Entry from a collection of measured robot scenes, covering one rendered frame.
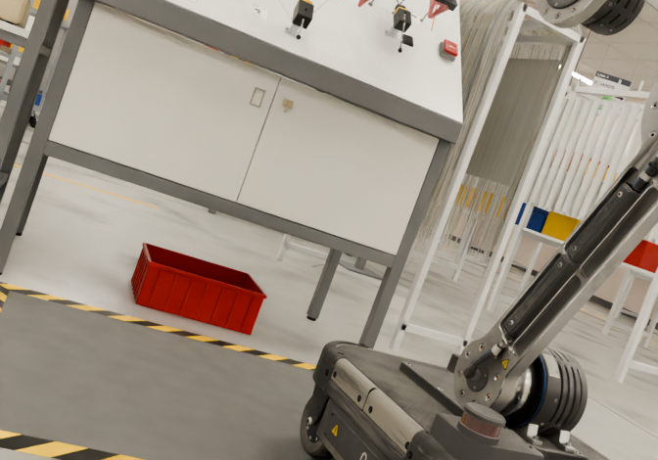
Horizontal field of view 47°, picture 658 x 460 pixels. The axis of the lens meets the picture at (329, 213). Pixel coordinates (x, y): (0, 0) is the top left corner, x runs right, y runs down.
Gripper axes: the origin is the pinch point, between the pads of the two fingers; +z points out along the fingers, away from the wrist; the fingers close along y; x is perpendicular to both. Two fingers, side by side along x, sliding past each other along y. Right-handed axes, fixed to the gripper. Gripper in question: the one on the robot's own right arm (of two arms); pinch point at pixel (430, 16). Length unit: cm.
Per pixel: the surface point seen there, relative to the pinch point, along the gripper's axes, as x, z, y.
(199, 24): -70, 16, 23
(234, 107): -54, 32, 33
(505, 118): 82, 54, -42
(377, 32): -13.7, 10.9, 2.5
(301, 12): -44.7, 3.9, 18.9
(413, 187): 8, 36, 41
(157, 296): -58, 86, 65
